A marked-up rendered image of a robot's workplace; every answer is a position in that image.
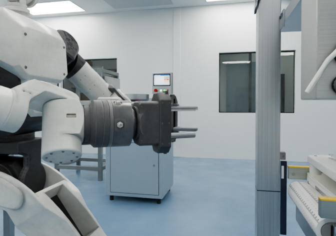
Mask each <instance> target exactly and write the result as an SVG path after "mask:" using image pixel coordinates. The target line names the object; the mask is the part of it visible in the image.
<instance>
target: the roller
mask: <svg viewBox="0 0 336 236"><path fill-rule="evenodd" d="M332 223H334V222H328V223H325V224H324V225H323V226H322V227H321V230H320V233H321V235H322V236H333V226H332V225H333V224H332Z"/></svg>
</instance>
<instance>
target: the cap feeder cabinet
mask: <svg viewBox="0 0 336 236"><path fill-rule="evenodd" d="M173 184H174V143H173V142H171V148H170V150H169V152H168V153H167V154H164V153H156V152H154V151H153V147H152V145H145V146H139V145H137V144H135V143H134V140H133V139H132V142H131V144H130V146H115V147H105V195H109V200H111V201H112V200H114V196H123V197H137V198H150V199H156V203H157V204H161V199H163V198H164V196H165V195H166V194H167V192H168V191H170V188H171V187H172V186H173Z"/></svg>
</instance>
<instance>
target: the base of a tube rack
mask: <svg viewBox="0 0 336 236"><path fill-rule="evenodd" d="M307 181H308V183H309V184H310V185H311V186H312V187H314V188H315V189H316V190H321V191H322V192H323V193H324V194H325V195H327V196H328V197H336V182H335V181H334V180H333V179H331V178H330V177H328V176H327V175H326V174H324V173H321V175H313V174H310V173H309V172H307Z"/></svg>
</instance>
